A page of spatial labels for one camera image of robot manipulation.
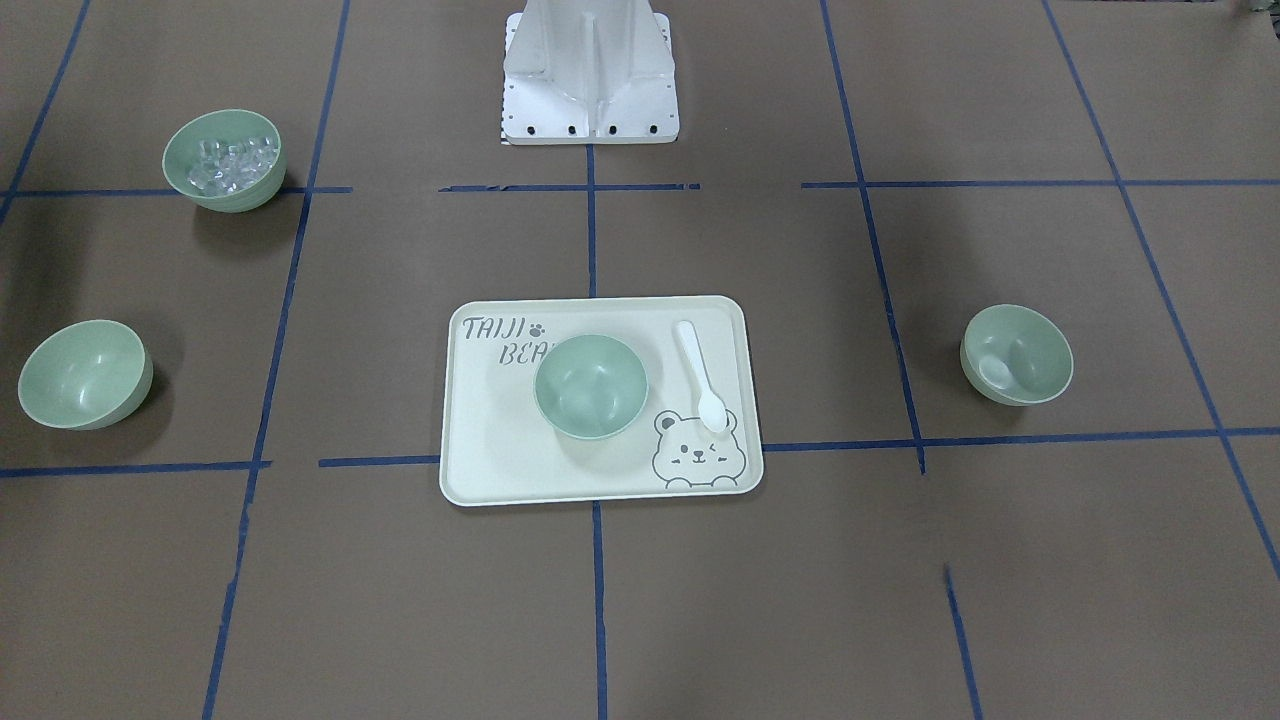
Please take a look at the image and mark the green bowl on tray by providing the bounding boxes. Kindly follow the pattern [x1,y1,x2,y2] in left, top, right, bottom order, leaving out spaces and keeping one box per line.
[532,334,650,441]

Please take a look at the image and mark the white plastic spoon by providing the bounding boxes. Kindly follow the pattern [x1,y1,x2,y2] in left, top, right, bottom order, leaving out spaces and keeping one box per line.
[675,320,730,436]

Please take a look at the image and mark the cream bear tray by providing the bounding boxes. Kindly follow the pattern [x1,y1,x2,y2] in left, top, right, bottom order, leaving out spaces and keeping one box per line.
[440,295,764,506]

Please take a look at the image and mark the green bowl with ice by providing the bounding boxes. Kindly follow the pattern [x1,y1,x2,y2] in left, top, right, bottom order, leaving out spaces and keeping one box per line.
[163,109,287,213]

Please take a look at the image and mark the ice cubes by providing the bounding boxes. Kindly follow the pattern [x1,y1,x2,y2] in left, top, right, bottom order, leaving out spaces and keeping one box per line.
[186,136,279,197]

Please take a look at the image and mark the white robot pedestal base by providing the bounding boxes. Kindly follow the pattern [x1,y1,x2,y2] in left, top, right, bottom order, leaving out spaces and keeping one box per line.
[500,1,681,146]

